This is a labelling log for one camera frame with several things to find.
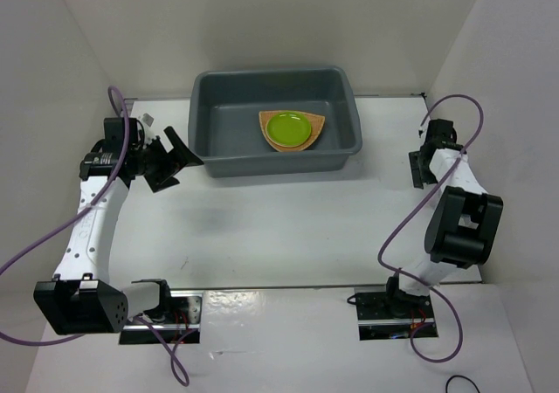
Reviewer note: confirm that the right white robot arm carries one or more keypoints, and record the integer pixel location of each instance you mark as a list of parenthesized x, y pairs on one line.
[(463, 225)]

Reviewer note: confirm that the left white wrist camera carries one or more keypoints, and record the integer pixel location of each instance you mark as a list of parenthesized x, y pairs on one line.
[(146, 120)]

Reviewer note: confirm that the green plastic plate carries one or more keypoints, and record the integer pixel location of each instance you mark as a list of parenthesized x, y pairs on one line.
[(288, 129)]

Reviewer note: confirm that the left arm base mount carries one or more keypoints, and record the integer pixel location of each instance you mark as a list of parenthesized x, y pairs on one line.
[(181, 324)]

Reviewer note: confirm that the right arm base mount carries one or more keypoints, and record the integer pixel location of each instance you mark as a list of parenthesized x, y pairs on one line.
[(380, 318)]

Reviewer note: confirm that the woven bamboo fan-shaped basket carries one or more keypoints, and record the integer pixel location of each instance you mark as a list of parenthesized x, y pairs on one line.
[(317, 123)]

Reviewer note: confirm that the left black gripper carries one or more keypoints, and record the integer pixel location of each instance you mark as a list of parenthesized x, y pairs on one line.
[(184, 157)]

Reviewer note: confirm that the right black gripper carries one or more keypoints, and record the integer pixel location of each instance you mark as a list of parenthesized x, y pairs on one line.
[(417, 173)]

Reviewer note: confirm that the grey plastic bin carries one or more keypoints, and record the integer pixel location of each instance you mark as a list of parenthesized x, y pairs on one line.
[(224, 129)]

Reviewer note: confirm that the aluminium table edge rail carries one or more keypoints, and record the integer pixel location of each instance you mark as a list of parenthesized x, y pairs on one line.
[(126, 101)]

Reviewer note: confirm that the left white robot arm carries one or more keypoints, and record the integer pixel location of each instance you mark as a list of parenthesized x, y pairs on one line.
[(79, 299)]

